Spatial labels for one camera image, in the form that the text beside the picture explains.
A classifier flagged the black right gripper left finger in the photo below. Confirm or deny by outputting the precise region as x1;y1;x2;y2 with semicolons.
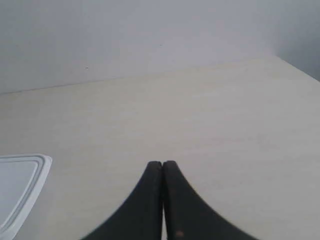
84;161;163;240

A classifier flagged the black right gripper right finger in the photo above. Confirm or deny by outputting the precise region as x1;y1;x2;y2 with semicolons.
162;160;255;240

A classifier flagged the white lidded plastic container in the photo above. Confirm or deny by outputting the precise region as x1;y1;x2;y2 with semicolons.
0;154;53;240

